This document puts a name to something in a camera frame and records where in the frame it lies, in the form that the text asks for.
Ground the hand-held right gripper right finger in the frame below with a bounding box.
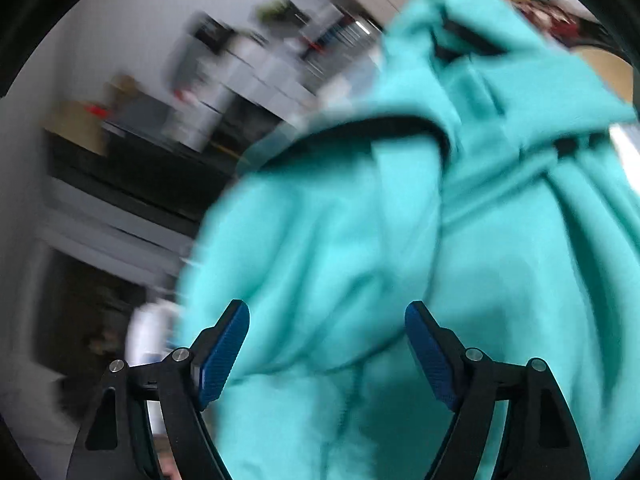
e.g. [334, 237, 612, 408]
[404, 300, 592, 480]

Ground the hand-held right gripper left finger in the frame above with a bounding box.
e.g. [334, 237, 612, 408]
[66, 299, 251, 480]

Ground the teal zip jacket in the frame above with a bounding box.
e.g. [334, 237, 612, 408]
[175, 0, 640, 480]

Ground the white desk with drawers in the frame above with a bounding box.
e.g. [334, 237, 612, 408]
[167, 10, 311, 153]

